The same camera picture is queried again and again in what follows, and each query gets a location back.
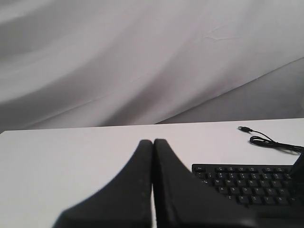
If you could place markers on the grey backdrop cloth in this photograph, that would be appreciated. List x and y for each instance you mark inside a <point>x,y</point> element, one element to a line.
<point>85,63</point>

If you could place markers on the black acer keyboard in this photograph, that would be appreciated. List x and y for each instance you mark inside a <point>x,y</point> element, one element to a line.
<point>268,190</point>

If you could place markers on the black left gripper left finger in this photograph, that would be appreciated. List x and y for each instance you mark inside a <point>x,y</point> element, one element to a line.
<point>125,202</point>

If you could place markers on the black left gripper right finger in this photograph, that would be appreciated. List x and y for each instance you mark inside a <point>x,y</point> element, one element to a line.
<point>183,201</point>

